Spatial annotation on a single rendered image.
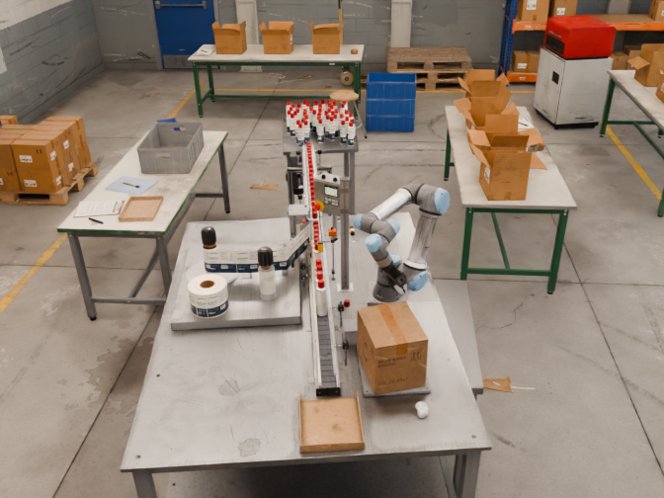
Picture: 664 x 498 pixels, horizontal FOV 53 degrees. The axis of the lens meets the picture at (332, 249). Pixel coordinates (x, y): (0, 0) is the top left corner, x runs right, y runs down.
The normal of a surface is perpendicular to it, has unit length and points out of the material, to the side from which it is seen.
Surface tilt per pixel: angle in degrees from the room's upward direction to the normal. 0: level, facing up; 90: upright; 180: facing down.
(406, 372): 90
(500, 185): 90
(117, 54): 90
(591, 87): 90
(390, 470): 0
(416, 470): 0
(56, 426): 0
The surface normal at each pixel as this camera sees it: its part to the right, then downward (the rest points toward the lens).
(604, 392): -0.02, -0.86
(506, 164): 0.01, 0.65
